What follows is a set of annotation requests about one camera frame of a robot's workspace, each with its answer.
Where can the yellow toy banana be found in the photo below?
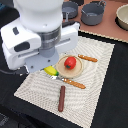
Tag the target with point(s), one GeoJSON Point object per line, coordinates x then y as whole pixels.
{"type": "Point", "coordinates": [51, 71]}

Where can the round beige plate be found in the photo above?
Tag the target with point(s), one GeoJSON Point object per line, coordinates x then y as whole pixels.
{"type": "Point", "coordinates": [69, 73]}

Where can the brown toy stove board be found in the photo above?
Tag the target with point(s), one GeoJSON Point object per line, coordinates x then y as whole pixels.
{"type": "Point", "coordinates": [108, 27]}

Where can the brown toy sausage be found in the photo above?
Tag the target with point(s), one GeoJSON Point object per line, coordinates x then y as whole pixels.
{"type": "Point", "coordinates": [61, 99]}

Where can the grey cooking pot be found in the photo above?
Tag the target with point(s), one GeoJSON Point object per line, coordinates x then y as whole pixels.
{"type": "Point", "coordinates": [92, 13]}

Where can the beige bowl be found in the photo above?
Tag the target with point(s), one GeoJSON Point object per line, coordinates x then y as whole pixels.
{"type": "Point", "coordinates": [122, 15]}

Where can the small grey frying pan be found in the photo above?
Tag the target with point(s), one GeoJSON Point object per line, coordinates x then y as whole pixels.
{"type": "Point", "coordinates": [69, 10]}

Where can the fork with orange handle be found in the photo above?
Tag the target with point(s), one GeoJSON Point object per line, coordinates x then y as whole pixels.
{"type": "Point", "coordinates": [68, 81]}

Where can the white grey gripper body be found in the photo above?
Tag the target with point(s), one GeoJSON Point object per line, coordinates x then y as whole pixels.
{"type": "Point", "coordinates": [35, 51]}

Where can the red toy tomato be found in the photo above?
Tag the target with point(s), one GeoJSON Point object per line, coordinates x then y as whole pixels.
{"type": "Point", "coordinates": [70, 62]}

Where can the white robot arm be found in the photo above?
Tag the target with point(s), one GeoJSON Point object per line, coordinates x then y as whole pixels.
{"type": "Point", "coordinates": [38, 16]}

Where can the knife with orange handle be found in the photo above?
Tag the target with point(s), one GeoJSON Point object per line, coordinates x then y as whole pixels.
{"type": "Point", "coordinates": [87, 58]}

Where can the white woven placemat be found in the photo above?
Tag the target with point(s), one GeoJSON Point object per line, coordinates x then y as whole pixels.
{"type": "Point", "coordinates": [79, 104]}

